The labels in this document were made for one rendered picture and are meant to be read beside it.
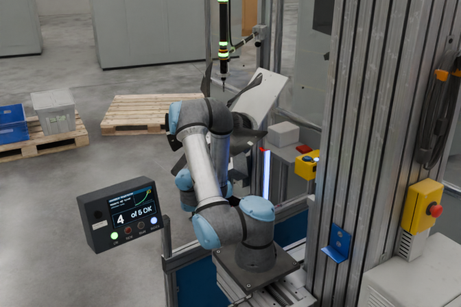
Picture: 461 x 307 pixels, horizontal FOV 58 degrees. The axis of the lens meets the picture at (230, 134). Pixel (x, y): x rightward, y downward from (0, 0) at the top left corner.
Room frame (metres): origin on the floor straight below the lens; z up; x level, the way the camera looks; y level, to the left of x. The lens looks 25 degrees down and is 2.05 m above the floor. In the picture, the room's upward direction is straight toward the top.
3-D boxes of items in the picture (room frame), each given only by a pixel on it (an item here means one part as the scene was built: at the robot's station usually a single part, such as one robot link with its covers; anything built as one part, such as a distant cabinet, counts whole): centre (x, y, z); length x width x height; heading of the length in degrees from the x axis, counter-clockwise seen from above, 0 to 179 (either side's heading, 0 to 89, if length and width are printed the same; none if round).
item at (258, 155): (2.25, -0.16, 0.58); 0.09 x 0.05 x 1.15; 35
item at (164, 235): (1.35, 0.26, 0.96); 0.03 x 0.03 x 0.20; 35
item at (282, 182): (2.36, -0.35, 0.42); 0.04 x 0.04 x 0.83; 35
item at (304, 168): (1.83, -0.41, 1.02); 0.16 x 0.10 x 0.11; 125
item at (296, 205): (1.60, -0.09, 0.82); 0.90 x 0.04 x 0.08; 125
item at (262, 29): (2.54, -0.18, 1.55); 0.10 x 0.07 x 0.09; 160
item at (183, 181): (1.46, 0.17, 1.17); 0.11 x 0.08 x 0.09; 162
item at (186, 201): (1.46, 0.16, 1.08); 0.11 x 0.08 x 0.11; 110
